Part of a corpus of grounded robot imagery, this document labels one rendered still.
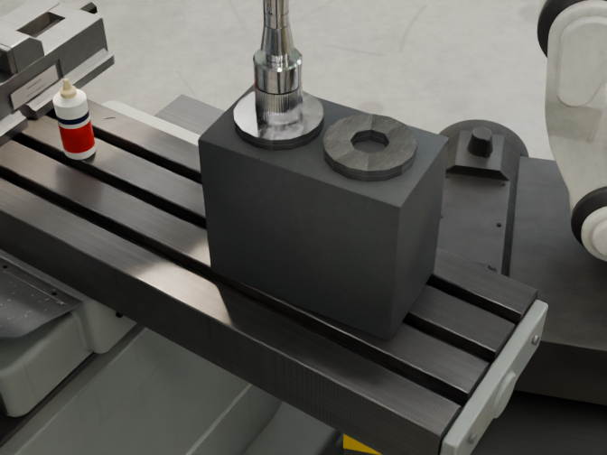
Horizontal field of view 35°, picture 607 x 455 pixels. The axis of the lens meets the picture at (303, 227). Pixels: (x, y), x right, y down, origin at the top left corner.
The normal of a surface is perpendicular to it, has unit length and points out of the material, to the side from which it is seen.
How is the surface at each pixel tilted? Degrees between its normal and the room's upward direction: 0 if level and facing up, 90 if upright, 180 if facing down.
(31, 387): 90
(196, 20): 0
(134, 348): 90
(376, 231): 90
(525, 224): 0
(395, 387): 0
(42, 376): 90
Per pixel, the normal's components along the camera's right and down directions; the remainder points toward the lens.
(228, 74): 0.00, -0.73
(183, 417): 0.83, 0.37
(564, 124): -0.22, 0.91
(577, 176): -0.22, 0.66
